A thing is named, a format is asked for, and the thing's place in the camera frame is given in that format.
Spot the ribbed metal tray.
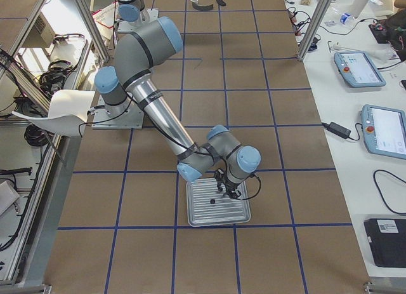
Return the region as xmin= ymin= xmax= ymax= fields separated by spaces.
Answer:
xmin=186 ymin=178 xmax=251 ymax=227

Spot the black power adapter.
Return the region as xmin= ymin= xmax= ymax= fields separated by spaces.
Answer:
xmin=327 ymin=122 xmax=351 ymax=139

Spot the black box with label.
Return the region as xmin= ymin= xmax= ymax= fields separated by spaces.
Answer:
xmin=364 ymin=218 xmax=405 ymax=269

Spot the lower blue teach pendant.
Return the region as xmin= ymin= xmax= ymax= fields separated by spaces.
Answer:
xmin=360 ymin=105 xmax=405 ymax=159

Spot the blue teach pendant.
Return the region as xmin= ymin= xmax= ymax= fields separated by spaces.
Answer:
xmin=333 ymin=51 xmax=386 ymax=88
xmin=360 ymin=105 xmax=405 ymax=159

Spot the white plastic chair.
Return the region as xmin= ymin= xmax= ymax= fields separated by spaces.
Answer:
xmin=12 ymin=90 xmax=95 ymax=137

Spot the upper blue teach pendant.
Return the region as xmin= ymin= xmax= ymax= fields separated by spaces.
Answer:
xmin=333 ymin=51 xmax=386 ymax=88

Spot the dark brake shoe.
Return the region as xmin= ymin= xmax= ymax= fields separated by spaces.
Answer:
xmin=192 ymin=3 xmax=214 ymax=11

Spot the small black flat part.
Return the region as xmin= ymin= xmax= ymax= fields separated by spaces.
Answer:
xmin=216 ymin=0 xmax=226 ymax=6

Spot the person at desk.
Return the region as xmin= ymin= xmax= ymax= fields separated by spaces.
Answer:
xmin=384 ymin=0 xmax=405 ymax=61

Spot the black cable bundle on table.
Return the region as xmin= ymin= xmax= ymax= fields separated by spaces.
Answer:
xmin=287 ymin=6 xmax=320 ymax=37

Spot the aluminium frame post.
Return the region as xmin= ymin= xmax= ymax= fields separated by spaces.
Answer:
xmin=297 ymin=0 xmax=331 ymax=62

